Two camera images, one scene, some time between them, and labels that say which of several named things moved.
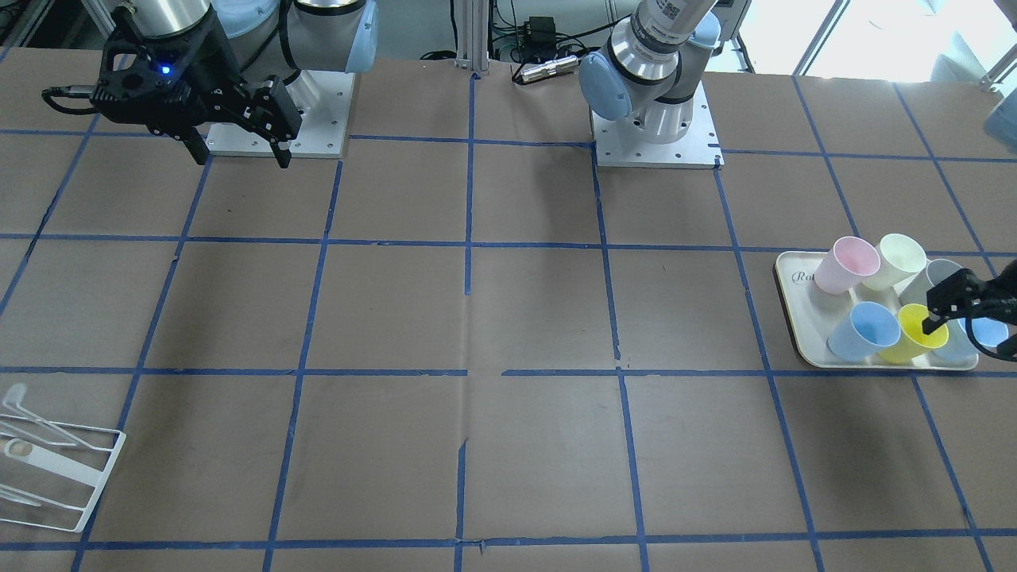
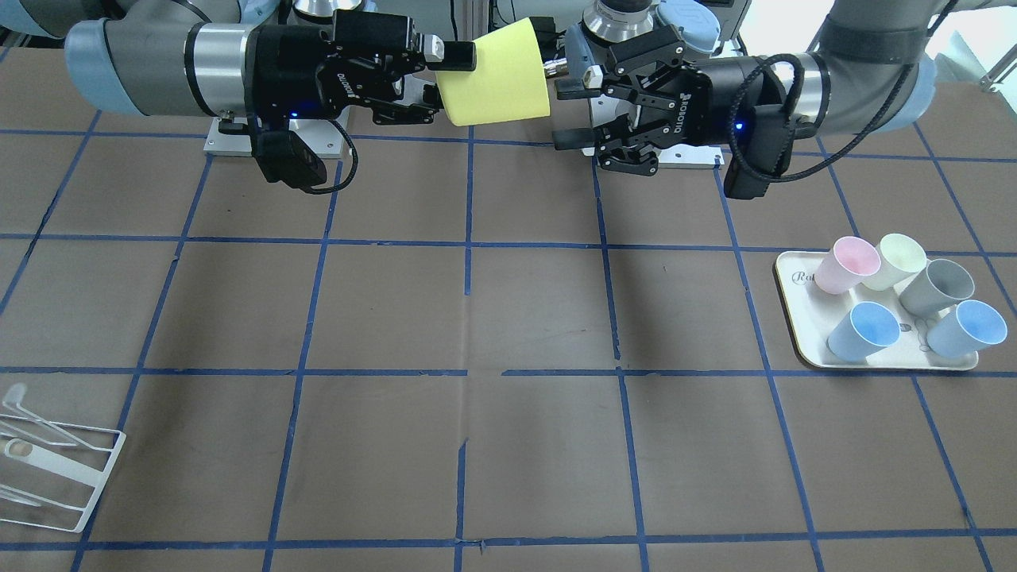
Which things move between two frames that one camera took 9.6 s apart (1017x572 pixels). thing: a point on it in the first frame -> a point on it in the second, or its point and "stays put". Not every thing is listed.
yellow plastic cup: (911, 343) -> (507, 83)
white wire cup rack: (51, 473) stays put
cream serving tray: (813, 314) stays put
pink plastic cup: (850, 259) stays put
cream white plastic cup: (901, 258) stays put
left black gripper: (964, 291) -> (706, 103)
